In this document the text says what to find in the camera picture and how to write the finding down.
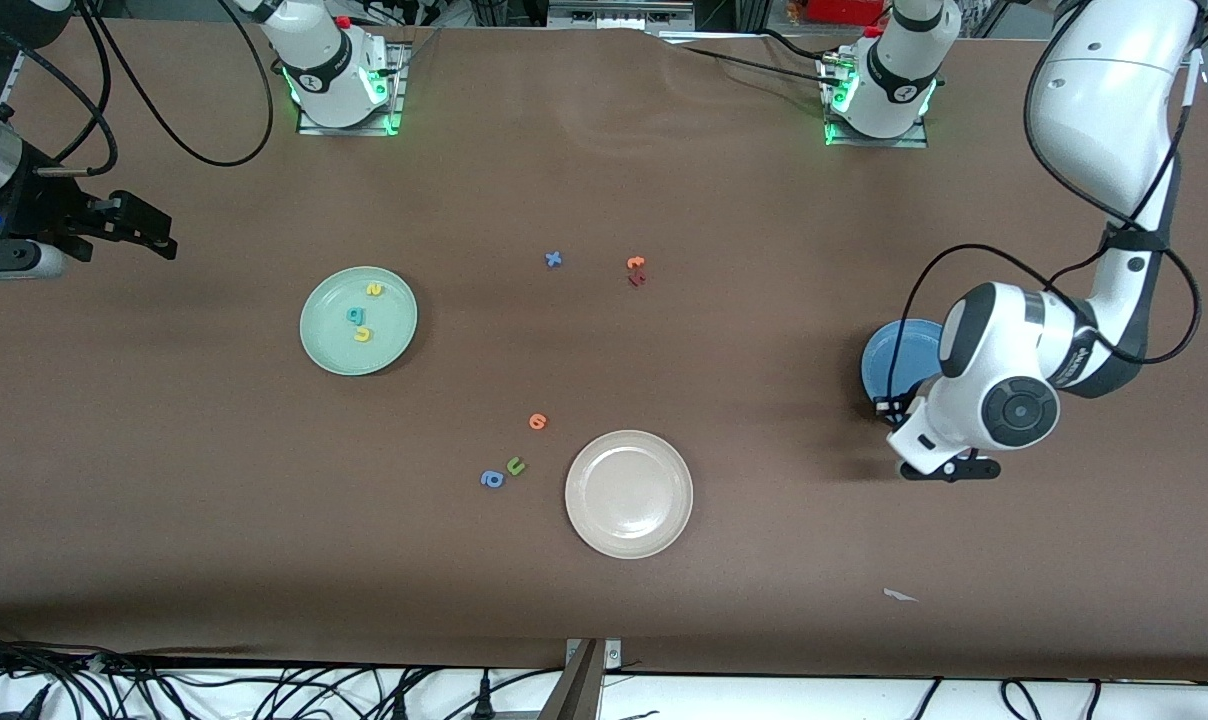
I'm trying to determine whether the blue plate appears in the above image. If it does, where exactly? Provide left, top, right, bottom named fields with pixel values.
left=860, top=318, right=950, bottom=409

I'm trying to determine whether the light green plate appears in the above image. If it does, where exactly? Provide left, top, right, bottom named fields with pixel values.
left=299, top=265, right=419, bottom=378

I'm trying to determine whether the beige plate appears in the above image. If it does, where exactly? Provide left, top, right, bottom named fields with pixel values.
left=564, top=429, right=695, bottom=560

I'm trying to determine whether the brown table cover sheet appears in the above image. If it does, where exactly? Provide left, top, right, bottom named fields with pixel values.
left=0, top=18, right=1208, bottom=681

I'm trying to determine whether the red box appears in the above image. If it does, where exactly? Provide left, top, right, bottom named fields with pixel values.
left=802, top=0, right=890, bottom=26

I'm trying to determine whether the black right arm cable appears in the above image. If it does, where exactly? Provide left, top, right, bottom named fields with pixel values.
left=9, top=0, right=118, bottom=179
left=82, top=0, right=275, bottom=168

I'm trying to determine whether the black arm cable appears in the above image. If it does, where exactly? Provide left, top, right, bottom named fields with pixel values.
left=882, top=243, right=1205, bottom=406
left=9, top=0, right=118, bottom=179
left=82, top=0, right=275, bottom=168

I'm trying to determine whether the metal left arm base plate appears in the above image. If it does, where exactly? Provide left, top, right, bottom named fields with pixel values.
left=824, top=60, right=930, bottom=149

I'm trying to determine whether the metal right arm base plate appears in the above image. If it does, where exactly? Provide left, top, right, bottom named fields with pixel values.
left=296, top=40, right=406, bottom=137

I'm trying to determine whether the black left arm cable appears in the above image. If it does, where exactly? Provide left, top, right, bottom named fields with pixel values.
left=882, top=243, right=1205, bottom=406

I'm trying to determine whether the black base cable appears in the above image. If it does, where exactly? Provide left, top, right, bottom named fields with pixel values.
left=676, top=44, right=837, bottom=83
left=759, top=28, right=850, bottom=63

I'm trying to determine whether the silver metal bracket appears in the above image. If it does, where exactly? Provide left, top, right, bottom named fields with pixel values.
left=566, top=638, right=624, bottom=673

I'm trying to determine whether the aluminium profile post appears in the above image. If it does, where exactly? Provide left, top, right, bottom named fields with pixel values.
left=539, top=640, right=605, bottom=720

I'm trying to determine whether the aluminium frame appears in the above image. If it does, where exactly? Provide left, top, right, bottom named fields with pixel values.
left=547, top=0, right=697, bottom=33

